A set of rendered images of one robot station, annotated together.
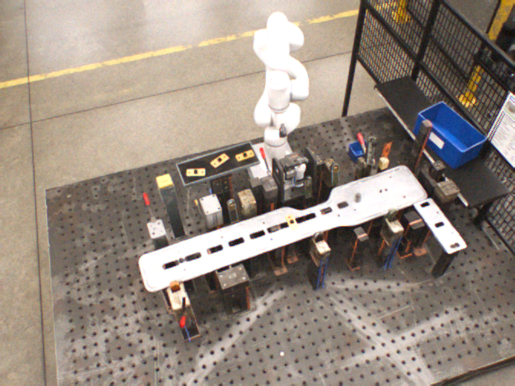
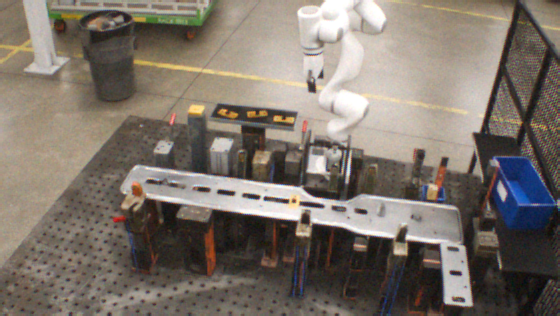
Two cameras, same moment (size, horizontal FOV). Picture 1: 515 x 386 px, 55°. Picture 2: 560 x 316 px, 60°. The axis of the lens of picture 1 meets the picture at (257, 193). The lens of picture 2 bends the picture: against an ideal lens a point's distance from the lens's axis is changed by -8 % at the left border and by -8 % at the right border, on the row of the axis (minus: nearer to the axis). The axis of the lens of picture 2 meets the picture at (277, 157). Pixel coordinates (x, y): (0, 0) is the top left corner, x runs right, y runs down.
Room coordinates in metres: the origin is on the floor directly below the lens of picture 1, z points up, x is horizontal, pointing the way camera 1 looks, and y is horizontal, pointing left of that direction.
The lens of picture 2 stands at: (-0.16, -0.82, 2.36)
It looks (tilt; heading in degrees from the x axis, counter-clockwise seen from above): 37 degrees down; 28
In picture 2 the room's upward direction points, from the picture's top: 2 degrees clockwise
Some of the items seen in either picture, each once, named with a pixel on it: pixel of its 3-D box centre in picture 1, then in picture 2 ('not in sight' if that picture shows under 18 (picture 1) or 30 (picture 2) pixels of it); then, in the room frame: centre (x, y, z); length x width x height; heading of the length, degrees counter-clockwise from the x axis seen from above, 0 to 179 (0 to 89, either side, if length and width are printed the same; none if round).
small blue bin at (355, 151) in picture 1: (359, 152); (432, 199); (1.86, -0.60, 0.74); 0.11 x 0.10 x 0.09; 110
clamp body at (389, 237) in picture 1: (386, 243); (391, 277); (1.18, -0.61, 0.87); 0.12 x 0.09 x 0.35; 20
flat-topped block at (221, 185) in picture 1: (222, 193); (253, 159); (1.47, 0.18, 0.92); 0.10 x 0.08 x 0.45; 110
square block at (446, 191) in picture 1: (437, 208); (474, 270); (1.36, -0.89, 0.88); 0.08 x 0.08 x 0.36; 20
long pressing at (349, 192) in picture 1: (288, 225); (288, 203); (1.22, -0.14, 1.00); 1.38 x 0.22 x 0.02; 110
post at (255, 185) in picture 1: (256, 205); (278, 184); (1.40, 0.01, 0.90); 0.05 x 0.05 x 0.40; 20
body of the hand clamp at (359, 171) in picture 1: (360, 181); (405, 212); (1.55, -0.54, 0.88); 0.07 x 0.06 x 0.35; 20
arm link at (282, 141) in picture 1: (282, 122); (347, 116); (1.76, -0.14, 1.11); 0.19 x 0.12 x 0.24; 88
